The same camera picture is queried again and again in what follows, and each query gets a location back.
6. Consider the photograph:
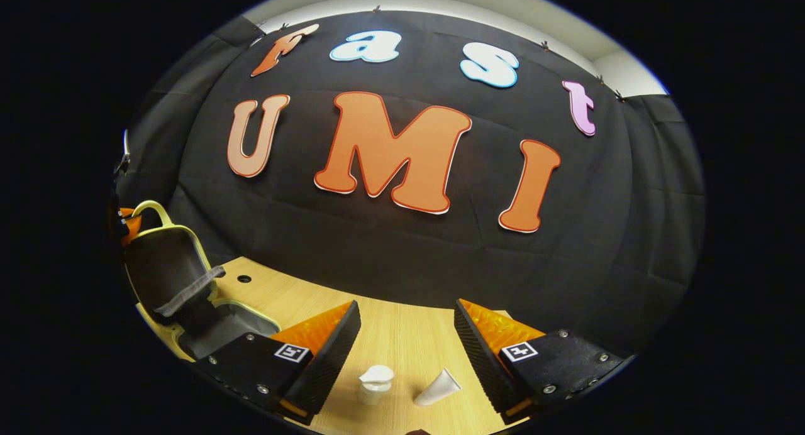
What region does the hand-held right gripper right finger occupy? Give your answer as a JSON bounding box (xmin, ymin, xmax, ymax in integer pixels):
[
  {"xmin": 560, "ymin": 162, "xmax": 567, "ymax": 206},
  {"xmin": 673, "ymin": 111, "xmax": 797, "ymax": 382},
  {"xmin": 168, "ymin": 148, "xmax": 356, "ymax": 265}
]
[{"xmin": 454, "ymin": 299, "xmax": 626, "ymax": 423}]

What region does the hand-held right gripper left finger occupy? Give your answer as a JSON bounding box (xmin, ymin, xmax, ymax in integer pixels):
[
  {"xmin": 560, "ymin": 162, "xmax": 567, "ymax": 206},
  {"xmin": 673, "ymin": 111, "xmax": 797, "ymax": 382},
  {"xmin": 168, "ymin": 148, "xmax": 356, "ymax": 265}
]
[{"xmin": 200, "ymin": 300, "xmax": 362, "ymax": 426}]

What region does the white squeeze tube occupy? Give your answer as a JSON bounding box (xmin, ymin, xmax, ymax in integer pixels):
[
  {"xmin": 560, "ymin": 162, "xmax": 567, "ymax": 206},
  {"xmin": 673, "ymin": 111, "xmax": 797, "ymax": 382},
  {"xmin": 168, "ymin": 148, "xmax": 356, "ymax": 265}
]
[{"xmin": 413, "ymin": 368, "xmax": 462, "ymax": 407}]

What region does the pale yellow small suitcase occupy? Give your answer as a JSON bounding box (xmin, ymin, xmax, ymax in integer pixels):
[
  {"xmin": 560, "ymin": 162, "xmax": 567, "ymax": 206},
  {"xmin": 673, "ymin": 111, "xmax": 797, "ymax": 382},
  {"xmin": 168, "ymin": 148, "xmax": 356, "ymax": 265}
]
[{"xmin": 123, "ymin": 201, "xmax": 282, "ymax": 363}]

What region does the white pump bottle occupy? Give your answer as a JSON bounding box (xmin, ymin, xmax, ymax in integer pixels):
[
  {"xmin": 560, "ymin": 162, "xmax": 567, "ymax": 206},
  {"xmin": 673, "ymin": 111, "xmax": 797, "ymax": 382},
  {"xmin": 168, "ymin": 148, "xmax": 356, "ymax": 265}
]
[{"xmin": 358, "ymin": 365, "xmax": 396, "ymax": 405}]

